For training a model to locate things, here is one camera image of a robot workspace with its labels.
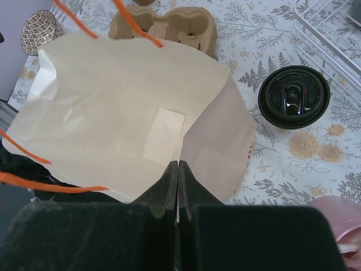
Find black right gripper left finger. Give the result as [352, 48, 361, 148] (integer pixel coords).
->
[1, 161, 178, 270]

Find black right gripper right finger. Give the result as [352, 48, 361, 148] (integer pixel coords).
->
[178, 161, 346, 270]

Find printed kraft paper bag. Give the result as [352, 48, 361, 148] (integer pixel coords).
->
[0, 0, 257, 204]

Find black plastic cup lid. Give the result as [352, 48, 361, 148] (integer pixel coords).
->
[258, 65, 331, 130]

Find floral paper table mat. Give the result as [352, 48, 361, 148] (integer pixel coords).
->
[1, 1, 360, 205]

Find pink straw holder cup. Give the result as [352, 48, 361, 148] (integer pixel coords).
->
[309, 195, 361, 270]

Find stacked brown pulp cup carriers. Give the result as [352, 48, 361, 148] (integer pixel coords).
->
[108, 6, 218, 57]

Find patterned ceramic bowl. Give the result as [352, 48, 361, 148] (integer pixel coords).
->
[20, 10, 56, 56]

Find stack of brown paper cups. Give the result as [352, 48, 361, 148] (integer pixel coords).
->
[133, 0, 157, 7]

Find dark teal ceramic cup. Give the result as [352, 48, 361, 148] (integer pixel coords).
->
[351, 0, 361, 18]

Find white wire dish rack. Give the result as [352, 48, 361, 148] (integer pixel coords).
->
[293, 1, 360, 93]

